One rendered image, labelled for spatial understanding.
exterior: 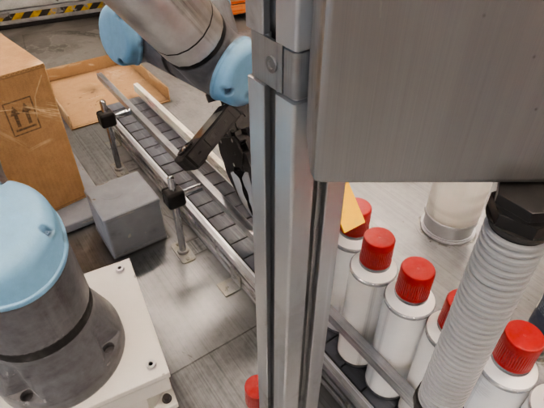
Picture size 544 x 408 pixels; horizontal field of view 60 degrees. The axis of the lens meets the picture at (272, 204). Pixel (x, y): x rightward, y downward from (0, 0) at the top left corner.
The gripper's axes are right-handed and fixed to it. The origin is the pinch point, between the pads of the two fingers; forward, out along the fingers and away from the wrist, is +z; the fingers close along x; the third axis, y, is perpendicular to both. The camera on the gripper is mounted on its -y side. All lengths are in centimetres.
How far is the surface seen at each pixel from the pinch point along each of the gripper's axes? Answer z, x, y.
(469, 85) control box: -17, -52, -13
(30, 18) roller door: -127, 396, 36
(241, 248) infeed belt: 4.6, 3.0, -2.8
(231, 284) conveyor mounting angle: 9.6, 3.7, -6.1
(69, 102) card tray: -29, 71, -9
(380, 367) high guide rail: 12.8, -27.7, -4.1
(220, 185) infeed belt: -3.5, 17.2, 2.8
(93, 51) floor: -79, 325, 60
